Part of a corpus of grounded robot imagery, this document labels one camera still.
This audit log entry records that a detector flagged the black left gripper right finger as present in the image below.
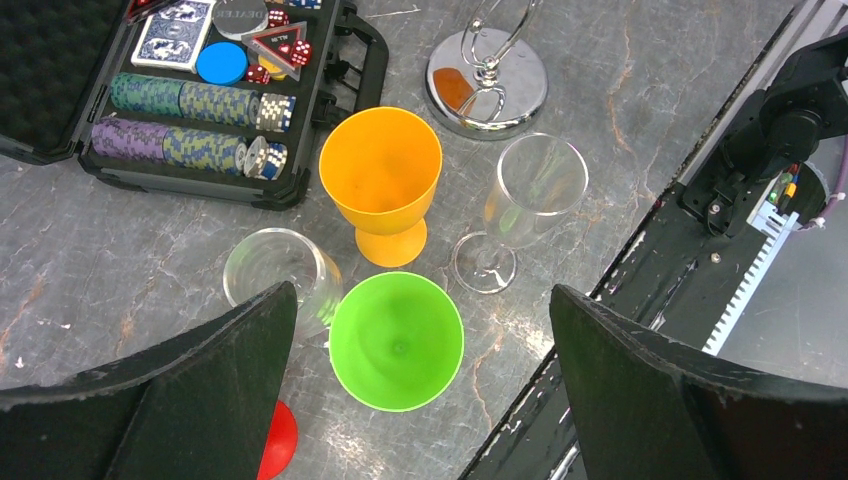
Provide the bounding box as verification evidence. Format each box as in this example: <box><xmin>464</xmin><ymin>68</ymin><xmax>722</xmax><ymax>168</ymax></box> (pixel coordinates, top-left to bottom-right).
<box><xmin>549</xmin><ymin>285</ymin><xmax>847</xmax><ymax>479</ymax></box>

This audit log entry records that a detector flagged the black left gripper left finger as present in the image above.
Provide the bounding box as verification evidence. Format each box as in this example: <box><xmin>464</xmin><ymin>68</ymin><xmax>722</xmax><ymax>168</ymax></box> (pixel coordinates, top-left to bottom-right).
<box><xmin>1</xmin><ymin>282</ymin><xmax>298</xmax><ymax>479</ymax></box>

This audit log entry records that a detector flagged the red plastic wine glass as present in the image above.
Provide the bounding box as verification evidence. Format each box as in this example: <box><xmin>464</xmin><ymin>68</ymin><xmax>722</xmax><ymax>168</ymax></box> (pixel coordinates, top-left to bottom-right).
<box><xmin>257</xmin><ymin>401</ymin><xmax>299</xmax><ymax>480</ymax></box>

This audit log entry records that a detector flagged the clear wine glass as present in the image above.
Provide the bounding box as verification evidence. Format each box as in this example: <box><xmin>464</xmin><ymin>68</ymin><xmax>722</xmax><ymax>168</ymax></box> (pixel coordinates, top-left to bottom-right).
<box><xmin>451</xmin><ymin>132</ymin><xmax>589</xmax><ymax>295</ymax></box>
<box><xmin>222</xmin><ymin>228</ymin><xmax>343</xmax><ymax>343</ymax></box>

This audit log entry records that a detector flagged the green plastic wine glass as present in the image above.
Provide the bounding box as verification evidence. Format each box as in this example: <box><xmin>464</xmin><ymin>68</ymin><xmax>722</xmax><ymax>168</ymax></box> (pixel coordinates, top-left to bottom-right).
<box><xmin>329</xmin><ymin>271</ymin><xmax>465</xmax><ymax>413</ymax></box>

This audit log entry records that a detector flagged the yellow plastic wine glass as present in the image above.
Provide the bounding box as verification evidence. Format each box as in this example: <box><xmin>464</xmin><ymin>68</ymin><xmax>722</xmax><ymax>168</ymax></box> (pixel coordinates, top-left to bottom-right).
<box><xmin>319</xmin><ymin>106</ymin><xmax>443</xmax><ymax>268</ymax></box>

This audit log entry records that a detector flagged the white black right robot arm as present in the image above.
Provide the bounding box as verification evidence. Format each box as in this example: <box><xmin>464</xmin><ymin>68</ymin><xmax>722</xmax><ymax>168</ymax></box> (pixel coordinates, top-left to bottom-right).
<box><xmin>721</xmin><ymin>30</ymin><xmax>847</xmax><ymax>181</ymax></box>

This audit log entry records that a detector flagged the black poker chip case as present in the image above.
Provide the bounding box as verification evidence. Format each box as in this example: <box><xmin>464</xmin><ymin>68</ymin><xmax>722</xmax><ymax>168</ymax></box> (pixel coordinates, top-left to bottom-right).
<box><xmin>1</xmin><ymin>1</ymin><xmax>389</xmax><ymax>211</ymax></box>

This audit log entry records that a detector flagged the blue round dealer chip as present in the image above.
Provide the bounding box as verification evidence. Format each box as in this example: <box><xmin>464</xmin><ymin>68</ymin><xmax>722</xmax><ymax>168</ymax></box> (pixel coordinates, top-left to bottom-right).
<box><xmin>195</xmin><ymin>42</ymin><xmax>249</xmax><ymax>86</ymax></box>

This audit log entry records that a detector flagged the blue playing card deck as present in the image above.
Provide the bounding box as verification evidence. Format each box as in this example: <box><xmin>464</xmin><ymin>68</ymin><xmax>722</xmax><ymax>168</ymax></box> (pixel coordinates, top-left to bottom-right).
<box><xmin>131</xmin><ymin>1</ymin><xmax>215</xmax><ymax>73</ymax></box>

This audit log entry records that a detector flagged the grey round dealer button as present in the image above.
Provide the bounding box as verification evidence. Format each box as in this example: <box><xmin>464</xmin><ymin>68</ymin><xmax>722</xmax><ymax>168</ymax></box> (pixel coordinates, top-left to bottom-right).
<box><xmin>212</xmin><ymin>0</ymin><xmax>269</xmax><ymax>41</ymax></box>

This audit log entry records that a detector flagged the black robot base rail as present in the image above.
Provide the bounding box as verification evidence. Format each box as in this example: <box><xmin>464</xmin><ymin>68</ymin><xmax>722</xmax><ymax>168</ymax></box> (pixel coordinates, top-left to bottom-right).
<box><xmin>457</xmin><ymin>26</ymin><xmax>848</xmax><ymax>480</ymax></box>

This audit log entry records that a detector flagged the chrome wire wine glass rack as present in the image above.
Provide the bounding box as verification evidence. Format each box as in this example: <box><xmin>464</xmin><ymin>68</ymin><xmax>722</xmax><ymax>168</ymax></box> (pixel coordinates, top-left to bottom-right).
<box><xmin>424</xmin><ymin>0</ymin><xmax>549</xmax><ymax>141</ymax></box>

